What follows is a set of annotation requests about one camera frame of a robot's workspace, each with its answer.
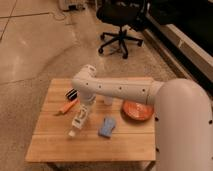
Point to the white plastic bottle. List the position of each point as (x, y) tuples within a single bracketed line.
[(79, 120)]

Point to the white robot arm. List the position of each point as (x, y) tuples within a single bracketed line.
[(183, 111)]

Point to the orange ceramic bowl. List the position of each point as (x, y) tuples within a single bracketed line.
[(137, 111)]

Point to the blue sponge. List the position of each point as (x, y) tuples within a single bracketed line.
[(107, 127)]

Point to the black rectangular case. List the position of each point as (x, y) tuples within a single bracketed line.
[(72, 94)]

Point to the orange marker pen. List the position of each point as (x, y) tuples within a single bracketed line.
[(67, 106)]

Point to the wooden table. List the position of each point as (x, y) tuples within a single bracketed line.
[(50, 143)]

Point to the black office chair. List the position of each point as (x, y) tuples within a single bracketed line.
[(120, 13)]

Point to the white device on floor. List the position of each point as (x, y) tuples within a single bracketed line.
[(65, 5)]

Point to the long white bench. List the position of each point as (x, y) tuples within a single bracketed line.
[(192, 57)]

